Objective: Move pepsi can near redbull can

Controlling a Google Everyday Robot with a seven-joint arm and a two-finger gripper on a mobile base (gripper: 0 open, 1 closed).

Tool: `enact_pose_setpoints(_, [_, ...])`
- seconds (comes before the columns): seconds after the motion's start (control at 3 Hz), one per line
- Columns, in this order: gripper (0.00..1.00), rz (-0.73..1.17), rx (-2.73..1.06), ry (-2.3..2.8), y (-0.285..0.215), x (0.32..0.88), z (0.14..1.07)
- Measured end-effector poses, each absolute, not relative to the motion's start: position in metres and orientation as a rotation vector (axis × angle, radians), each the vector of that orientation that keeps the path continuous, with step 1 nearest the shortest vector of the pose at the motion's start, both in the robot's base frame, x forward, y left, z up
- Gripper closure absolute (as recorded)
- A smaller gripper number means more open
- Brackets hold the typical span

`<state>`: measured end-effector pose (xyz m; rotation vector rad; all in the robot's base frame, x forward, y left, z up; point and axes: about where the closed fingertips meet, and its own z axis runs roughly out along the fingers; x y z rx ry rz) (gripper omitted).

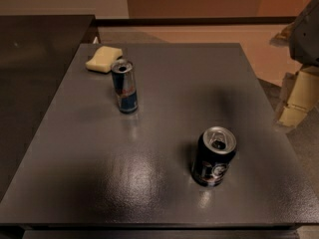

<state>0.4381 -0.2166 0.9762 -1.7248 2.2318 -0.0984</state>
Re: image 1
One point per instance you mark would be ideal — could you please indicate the black pepsi can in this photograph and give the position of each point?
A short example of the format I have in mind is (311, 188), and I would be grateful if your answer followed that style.
(216, 148)

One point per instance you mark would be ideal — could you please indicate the yellow sponge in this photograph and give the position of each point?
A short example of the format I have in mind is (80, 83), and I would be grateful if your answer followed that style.
(103, 58)

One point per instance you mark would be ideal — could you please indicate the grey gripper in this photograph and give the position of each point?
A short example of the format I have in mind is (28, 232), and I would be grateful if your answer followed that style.
(305, 40)

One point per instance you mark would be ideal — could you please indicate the blue silver redbull can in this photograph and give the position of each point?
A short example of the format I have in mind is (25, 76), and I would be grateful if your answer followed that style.
(123, 75)

